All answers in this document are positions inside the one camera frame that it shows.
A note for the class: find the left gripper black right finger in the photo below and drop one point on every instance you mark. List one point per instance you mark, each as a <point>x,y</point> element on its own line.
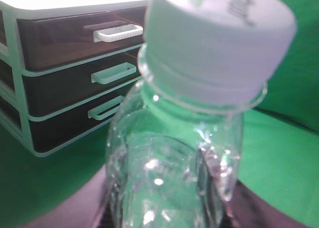
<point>247,210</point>

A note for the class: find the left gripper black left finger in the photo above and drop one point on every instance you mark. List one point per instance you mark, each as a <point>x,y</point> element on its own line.
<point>84,209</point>

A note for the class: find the clear plastic water bottle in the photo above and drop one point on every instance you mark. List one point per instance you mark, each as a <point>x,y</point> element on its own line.
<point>174,147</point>

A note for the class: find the dark top drawer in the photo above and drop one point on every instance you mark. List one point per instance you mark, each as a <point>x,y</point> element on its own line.
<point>53,42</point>

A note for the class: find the dark drawer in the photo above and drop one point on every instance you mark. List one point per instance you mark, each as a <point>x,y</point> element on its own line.
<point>52,132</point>
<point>55,91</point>
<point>53,42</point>

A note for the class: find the dark bottom drawer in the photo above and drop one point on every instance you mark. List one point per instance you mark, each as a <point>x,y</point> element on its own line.
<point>52,132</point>

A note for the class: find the dark middle drawer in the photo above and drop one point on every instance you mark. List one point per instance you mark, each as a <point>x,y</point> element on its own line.
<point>55,91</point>

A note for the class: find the green cloth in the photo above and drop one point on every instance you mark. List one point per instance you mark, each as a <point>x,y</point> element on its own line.
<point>281,144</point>

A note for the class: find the white drawer cabinet frame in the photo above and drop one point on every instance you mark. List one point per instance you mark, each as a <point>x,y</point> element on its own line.
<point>14,115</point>

